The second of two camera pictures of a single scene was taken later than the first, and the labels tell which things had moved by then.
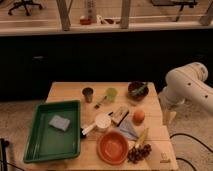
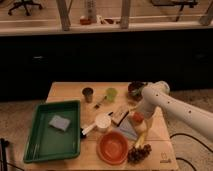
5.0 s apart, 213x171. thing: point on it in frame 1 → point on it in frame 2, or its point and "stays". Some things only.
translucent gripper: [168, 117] → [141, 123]
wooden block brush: [119, 115] stays
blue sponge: [59, 122] stays
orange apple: [138, 117] stays
